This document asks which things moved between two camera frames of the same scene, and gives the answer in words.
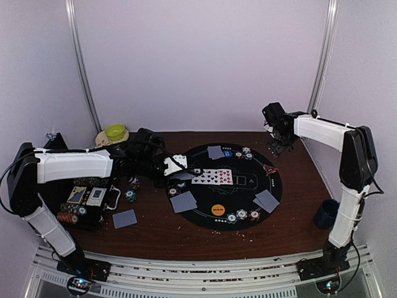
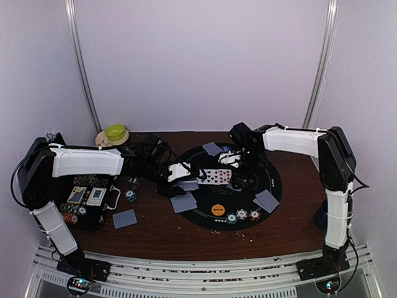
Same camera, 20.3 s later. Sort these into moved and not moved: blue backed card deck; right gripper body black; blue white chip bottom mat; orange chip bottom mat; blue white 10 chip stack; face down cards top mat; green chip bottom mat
Moved: face down cards top mat; right gripper body black; blue backed card deck
Not moved: orange chip bottom mat; blue white 10 chip stack; green chip bottom mat; blue white chip bottom mat
